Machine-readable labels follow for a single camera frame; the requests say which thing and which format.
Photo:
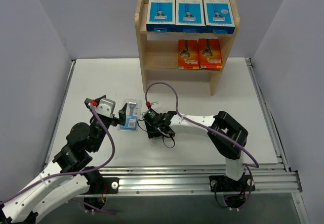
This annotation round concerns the orange Gillette Fusion box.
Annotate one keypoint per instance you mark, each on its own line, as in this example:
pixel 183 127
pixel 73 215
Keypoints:
pixel 188 57
pixel 210 57

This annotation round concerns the blue Harry's razor box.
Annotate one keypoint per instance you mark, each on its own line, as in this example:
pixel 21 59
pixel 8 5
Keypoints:
pixel 190 16
pixel 218 17
pixel 161 16

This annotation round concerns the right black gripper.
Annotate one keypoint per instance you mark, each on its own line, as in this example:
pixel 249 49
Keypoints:
pixel 151 119

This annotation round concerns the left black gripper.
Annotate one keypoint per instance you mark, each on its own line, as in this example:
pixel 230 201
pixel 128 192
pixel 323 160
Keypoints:
pixel 115 119

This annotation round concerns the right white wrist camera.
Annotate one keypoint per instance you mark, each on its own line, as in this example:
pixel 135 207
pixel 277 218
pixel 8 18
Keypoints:
pixel 154 105

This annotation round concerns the wooden shelf unit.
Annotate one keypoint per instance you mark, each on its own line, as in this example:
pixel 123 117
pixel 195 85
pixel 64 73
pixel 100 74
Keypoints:
pixel 163 54

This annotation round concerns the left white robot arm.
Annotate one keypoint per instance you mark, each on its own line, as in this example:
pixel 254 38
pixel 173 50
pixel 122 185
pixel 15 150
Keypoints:
pixel 68 174

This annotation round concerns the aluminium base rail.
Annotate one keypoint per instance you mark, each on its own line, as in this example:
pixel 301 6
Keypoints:
pixel 146 167

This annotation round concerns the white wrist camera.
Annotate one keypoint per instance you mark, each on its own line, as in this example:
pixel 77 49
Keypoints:
pixel 102 105
pixel 154 105

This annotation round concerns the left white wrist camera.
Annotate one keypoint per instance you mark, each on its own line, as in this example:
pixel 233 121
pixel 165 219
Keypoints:
pixel 102 105

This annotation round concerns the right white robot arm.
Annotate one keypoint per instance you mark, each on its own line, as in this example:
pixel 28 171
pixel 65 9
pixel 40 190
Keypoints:
pixel 227 135

